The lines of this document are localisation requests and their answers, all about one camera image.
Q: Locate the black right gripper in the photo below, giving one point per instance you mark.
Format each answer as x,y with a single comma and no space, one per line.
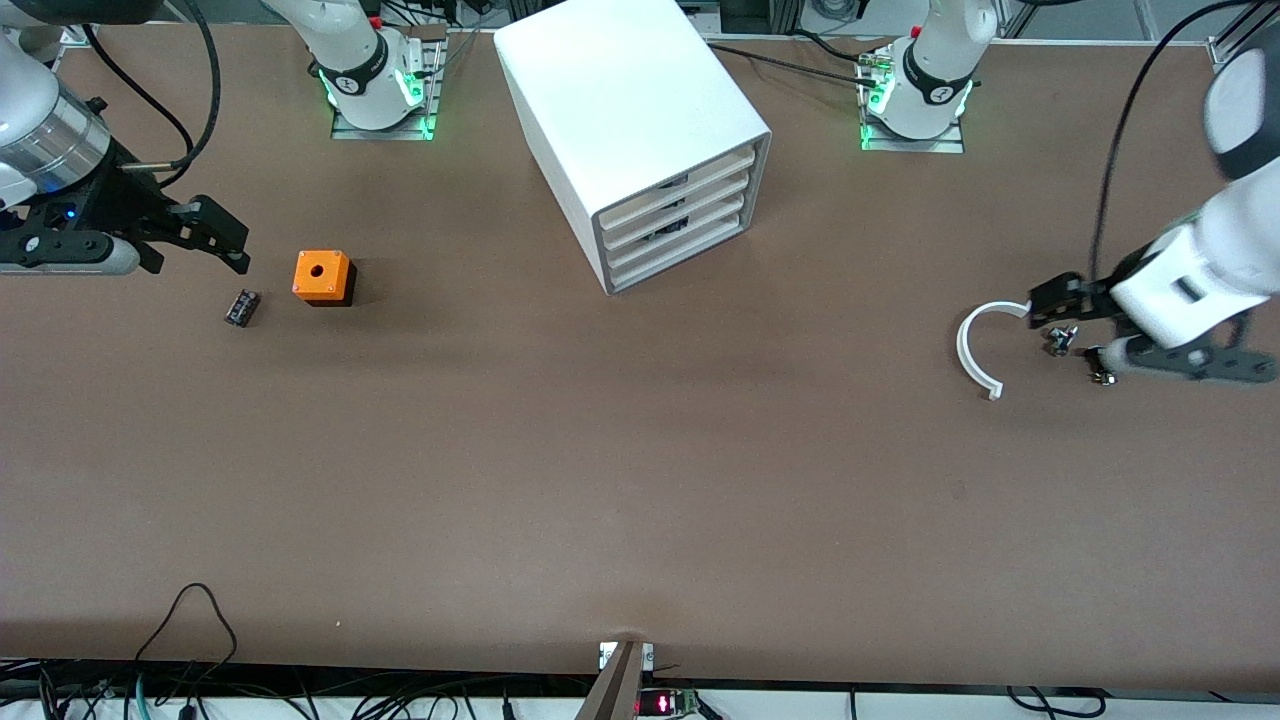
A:
122,198

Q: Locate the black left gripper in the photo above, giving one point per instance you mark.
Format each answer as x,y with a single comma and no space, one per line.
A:
1098,292

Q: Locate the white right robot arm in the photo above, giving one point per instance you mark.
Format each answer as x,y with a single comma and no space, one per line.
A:
350,40

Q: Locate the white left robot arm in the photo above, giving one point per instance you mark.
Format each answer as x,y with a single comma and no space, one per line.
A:
1180,285

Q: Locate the small black terminal block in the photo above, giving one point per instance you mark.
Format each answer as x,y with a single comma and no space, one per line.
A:
241,308

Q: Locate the white curved plastic part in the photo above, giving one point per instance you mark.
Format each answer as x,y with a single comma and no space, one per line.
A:
962,350

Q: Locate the circuit board with red display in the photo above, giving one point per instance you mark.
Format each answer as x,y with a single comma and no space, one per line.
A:
660,703

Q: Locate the small metal switch part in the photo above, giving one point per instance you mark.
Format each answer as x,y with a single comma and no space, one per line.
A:
1060,341

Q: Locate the small black switch part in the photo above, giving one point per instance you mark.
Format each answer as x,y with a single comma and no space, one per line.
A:
1093,353

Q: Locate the orange button enclosure box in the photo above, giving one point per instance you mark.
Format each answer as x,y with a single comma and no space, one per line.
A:
320,275

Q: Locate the camera stand post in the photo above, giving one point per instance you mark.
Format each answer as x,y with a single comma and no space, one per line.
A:
615,690

